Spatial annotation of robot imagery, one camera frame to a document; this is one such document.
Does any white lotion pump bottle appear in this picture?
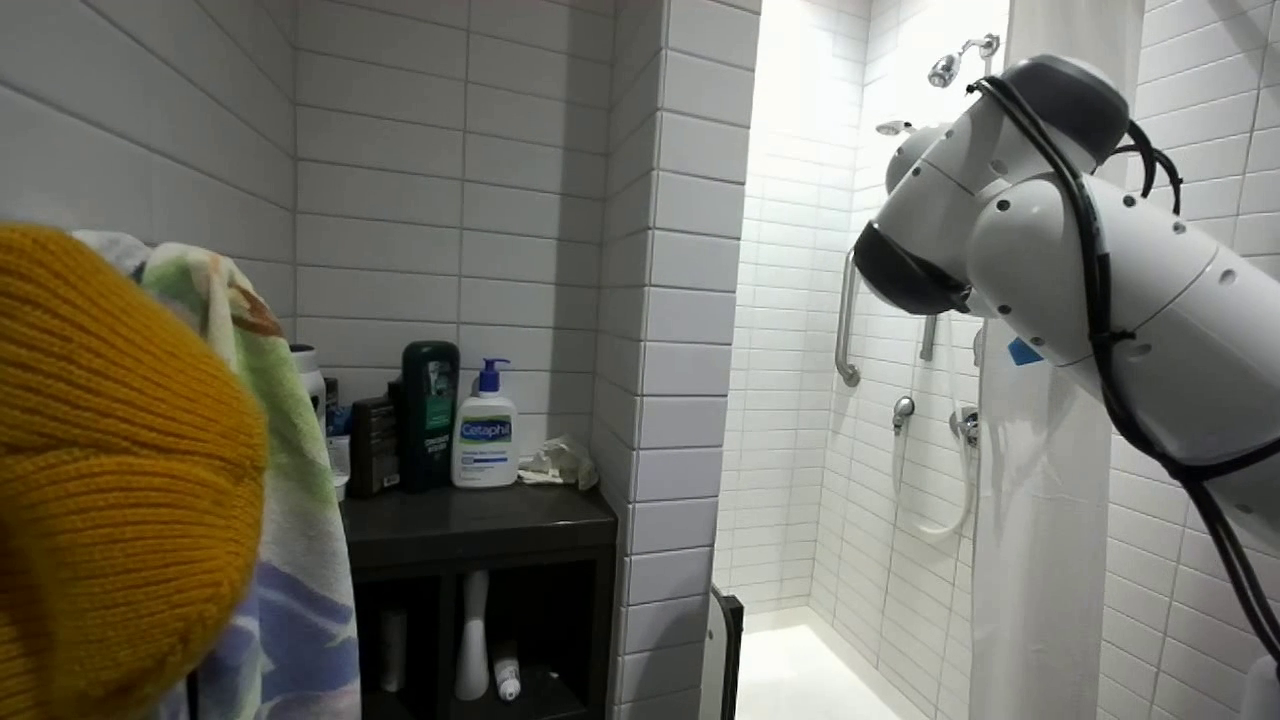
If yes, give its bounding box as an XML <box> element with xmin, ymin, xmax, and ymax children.
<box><xmin>447</xmin><ymin>352</ymin><xmax>523</xmax><ymax>493</ymax></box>

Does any black shelf unit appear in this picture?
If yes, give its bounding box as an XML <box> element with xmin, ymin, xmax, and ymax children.
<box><xmin>337</xmin><ymin>474</ymin><xmax>623</xmax><ymax>720</ymax></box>

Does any dark green shampoo bottle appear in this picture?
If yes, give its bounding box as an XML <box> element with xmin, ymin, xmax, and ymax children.
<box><xmin>396</xmin><ymin>337</ymin><xmax>466</xmax><ymax>494</ymax></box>

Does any chrome shower head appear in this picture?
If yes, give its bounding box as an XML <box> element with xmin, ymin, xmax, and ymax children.
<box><xmin>923</xmin><ymin>29</ymin><xmax>1005</xmax><ymax>92</ymax></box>

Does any green blue patterned towel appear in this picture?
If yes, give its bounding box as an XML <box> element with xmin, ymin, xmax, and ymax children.
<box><xmin>77</xmin><ymin>226</ymin><xmax>367</xmax><ymax>720</ymax></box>

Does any chrome grab bar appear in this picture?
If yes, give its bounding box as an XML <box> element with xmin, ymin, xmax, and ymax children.
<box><xmin>832</xmin><ymin>249</ymin><xmax>867</xmax><ymax>393</ymax></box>

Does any tall white bottle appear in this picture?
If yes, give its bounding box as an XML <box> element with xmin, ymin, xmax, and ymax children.
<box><xmin>451</xmin><ymin>566</ymin><xmax>497</xmax><ymax>707</ymax></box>

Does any thin black cable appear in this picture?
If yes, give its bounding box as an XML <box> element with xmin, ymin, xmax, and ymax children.
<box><xmin>1100</xmin><ymin>114</ymin><xmax>1189</xmax><ymax>218</ymax></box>

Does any white shower hose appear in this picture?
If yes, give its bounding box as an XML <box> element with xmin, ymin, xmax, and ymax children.
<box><xmin>887</xmin><ymin>420</ymin><xmax>988</xmax><ymax>544</ymax></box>

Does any crumpled white cloth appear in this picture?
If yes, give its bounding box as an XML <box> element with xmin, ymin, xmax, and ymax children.
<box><xmin>517</xmin><ymin>431</ymin><xmax>601</xmax><ymax>494</ymax></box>

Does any small white bottle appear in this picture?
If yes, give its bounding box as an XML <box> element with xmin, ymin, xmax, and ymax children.
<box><xmin>493</xmin><ymin>649</ymin><xmax>529</xmax><ymax>707</ymax></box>

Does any dark brown bottle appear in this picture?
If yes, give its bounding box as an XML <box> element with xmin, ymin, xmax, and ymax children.
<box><xmin>345</xmin><ymin>393</ymin><xmax>409</xmax><ymax>498</ymax></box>

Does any yellow knit beanie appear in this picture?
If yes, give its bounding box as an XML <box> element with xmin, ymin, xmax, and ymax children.
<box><xmin>0</xmin><ymin>216</ymin><xmax>277</xmax><ymax>720</ymax></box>

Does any white plastic container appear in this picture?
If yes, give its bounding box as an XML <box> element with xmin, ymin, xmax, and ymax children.
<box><xmin>289</xmin><ymin>341</ymin><xmax>332</xmax><ymax>431</ymax></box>

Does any thick black cable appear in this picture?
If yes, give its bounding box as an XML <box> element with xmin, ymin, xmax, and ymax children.
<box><xmin>967</xmin><ymin>70</ymin><xmax>1280</xmax><ymax>663</ymax></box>

